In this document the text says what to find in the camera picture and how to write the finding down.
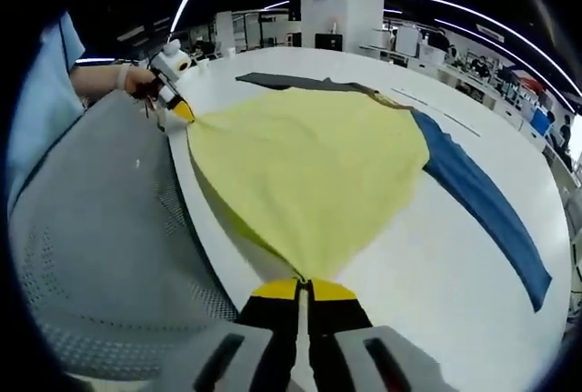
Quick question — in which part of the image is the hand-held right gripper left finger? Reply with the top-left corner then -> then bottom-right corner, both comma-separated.
154,276 -> 302,392

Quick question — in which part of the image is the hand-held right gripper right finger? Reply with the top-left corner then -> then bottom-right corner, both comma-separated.
307,276 -> 456,392

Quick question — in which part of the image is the yellow blue grey garment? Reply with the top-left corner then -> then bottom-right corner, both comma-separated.
186,72 -> 554,314

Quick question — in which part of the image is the person's left hand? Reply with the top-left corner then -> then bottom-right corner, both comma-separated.
115,66 -> 157,96

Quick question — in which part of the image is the person's light blue shirt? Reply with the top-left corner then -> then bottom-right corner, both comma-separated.
7,11 -> 87,212

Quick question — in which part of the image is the grey mesh chair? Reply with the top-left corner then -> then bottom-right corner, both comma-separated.
8,89 -> 238,382

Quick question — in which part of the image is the black box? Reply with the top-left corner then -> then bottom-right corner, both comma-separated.
314,32 -> 344,53

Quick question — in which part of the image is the white square pillar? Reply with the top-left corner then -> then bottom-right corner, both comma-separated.
298,0 -> 386,55

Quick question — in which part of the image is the white board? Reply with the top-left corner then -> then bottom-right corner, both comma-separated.
395,26 -> 420,58

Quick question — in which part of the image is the white cabinet row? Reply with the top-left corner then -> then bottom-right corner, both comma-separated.
436,62 -> 547,139

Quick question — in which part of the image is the blue storage bin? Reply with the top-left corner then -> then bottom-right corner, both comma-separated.
530,106 -> 550,139

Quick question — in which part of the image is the white table cable cover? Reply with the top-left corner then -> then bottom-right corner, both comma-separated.
390,86 -> 482,139

